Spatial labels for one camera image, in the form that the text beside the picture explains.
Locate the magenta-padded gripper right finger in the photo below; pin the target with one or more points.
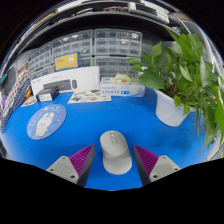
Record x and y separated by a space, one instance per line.
163 166

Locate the green plant in white pot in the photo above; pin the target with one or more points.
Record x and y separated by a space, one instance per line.
171 106

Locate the round blue rabbit mouse pad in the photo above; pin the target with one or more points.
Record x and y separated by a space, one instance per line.
46 121

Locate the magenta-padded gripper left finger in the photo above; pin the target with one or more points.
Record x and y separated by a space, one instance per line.
65 166

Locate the white blue tissue box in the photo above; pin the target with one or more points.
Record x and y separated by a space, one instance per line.
121 88

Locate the red blue checked cloth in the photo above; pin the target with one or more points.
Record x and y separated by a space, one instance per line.
15 90

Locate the dark metal shelf unit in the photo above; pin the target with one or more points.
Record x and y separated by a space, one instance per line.
100 20

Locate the yellow blue flat box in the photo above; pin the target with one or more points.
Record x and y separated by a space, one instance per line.
66 61

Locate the small black box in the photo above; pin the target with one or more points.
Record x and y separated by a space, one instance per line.
46 95

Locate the large colourful sticker sheet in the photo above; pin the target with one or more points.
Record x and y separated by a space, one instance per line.
88 96

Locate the white keyboard packaging box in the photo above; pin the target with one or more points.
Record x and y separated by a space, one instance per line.
83 78

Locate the grey computer mouse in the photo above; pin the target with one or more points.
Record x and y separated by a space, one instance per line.
115 156

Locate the navy white dotted cloth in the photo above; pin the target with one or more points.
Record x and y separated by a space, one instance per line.
13 106

